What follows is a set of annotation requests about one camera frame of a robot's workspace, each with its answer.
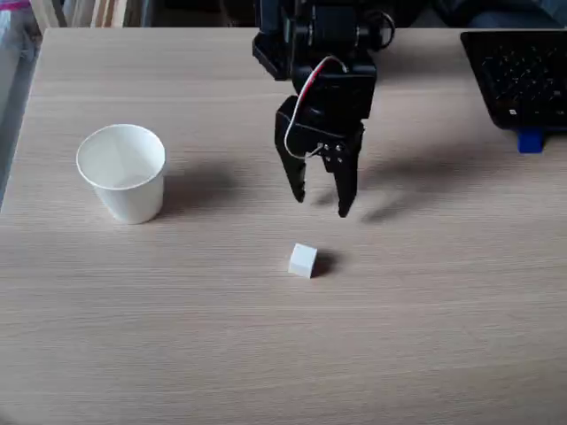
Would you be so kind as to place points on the white cube block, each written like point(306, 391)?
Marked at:
point(302, 260)

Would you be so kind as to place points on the blue plastic part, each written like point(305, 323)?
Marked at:
point(530, 141)

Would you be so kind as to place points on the black laptop keyboard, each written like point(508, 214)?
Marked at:
point(518, 75)

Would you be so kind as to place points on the wooden slats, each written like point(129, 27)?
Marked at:
point(102, 12)

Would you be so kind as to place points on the white paper cup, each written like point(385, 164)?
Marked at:
point(124, 177)

